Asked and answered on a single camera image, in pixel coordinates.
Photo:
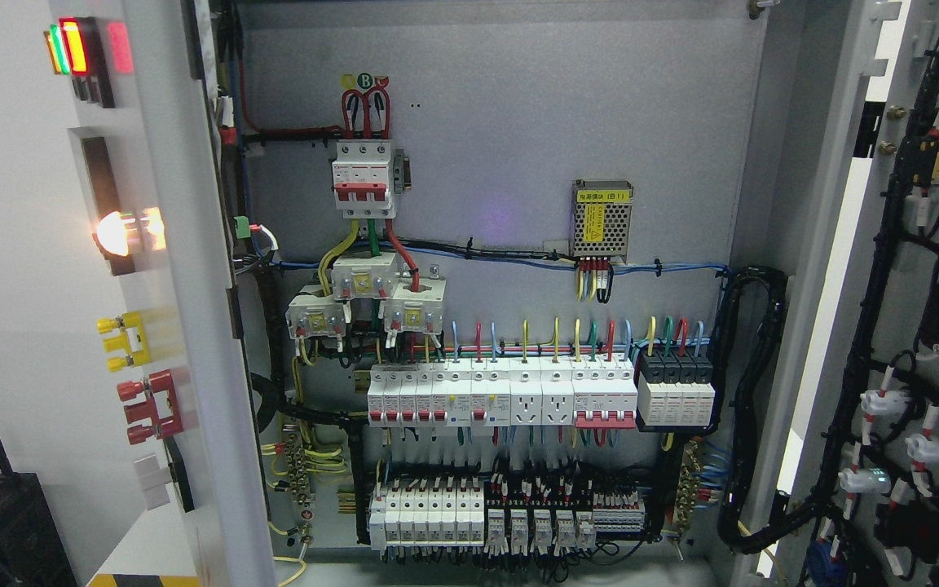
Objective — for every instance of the grey cabinet door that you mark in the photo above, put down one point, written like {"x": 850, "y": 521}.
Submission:
{"x": 163, "y": 146}
{"x": 846, "y": 489}

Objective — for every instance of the white current transformer cluster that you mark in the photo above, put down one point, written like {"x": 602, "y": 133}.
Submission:
{"x": 377, "y": 289}

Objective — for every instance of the white miniature breaker row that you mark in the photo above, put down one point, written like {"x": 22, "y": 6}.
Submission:
{"x": 458, "y": 394}

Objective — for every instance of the metal mesh power supply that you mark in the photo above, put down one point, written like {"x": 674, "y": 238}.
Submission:
{"x": 601, "y": 218}

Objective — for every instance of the main red lever breaker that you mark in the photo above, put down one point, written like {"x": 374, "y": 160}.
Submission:
{"x": 368, "y": 174}

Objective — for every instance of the red lever circuit breaker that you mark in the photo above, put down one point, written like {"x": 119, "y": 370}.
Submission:
{"x": 605, "y": 395}

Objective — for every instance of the black white surge protector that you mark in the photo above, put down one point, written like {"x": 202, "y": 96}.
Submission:
{"x": 674, "y": 393}

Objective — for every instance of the black relay terminal row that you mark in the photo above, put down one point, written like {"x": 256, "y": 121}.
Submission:
{"x": 548, "y": 515}

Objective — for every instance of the lower white breaker row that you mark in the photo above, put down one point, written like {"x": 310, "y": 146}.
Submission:
{"x": 427, "y": 515}

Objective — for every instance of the brass ground terminal bar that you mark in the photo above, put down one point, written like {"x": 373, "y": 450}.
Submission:
{"x": 298, "y": 476}

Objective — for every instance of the white glowing pilot lamp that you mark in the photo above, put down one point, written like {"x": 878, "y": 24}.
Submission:
{"x": 116, "y": 235}

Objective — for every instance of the black digital power meter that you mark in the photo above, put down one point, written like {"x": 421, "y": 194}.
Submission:
{"x": 101, "y": 176}

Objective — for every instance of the red indicator lamp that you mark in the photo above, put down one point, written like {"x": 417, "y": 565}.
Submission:
{"x": 87, "y": 60}

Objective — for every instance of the green indicator lamp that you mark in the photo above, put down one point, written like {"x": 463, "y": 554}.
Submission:
{"x": 57, "y": 51}

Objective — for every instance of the yellow indicator lamp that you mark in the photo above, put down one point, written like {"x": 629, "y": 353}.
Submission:
{"x": 49, "y": 53}

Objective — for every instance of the black box at lower left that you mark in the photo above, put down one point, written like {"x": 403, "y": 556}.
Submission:
{"x": 31, "y": 551}

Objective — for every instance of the white DIN rail socket row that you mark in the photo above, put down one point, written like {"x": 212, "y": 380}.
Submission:
{"x": 541, "y": 392}

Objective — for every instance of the red terminal post block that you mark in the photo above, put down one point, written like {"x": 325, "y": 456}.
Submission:
{"x": 151, "y": 405}

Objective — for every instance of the yellow terminal post block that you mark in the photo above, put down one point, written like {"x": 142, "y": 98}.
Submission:
{"x": 125, "y": 341}

